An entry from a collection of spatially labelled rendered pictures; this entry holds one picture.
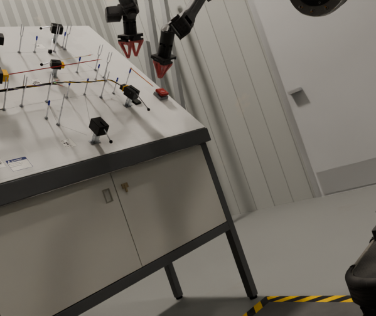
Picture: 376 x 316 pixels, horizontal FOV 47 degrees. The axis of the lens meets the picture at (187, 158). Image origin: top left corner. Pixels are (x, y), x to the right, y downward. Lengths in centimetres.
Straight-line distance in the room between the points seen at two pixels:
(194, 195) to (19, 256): 84
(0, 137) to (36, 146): 12
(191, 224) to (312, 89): 249
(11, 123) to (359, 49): 303
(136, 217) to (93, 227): 20
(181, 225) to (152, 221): 16
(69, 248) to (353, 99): 303
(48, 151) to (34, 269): 42
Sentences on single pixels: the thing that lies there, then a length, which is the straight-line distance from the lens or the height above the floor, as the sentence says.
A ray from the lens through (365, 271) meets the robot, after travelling 147.
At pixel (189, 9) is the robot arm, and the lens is 188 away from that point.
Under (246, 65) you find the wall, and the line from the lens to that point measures 449.
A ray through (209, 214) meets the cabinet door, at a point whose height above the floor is 47.
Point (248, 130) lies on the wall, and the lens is 454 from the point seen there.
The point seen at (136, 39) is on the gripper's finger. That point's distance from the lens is 193.
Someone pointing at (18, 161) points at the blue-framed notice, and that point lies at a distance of 159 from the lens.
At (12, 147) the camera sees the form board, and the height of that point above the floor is 99.
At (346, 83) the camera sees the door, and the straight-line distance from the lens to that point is 406.
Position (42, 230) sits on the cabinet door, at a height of 68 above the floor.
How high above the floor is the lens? 74
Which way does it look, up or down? level
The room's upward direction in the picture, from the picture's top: 19 degrees counter-clockwise
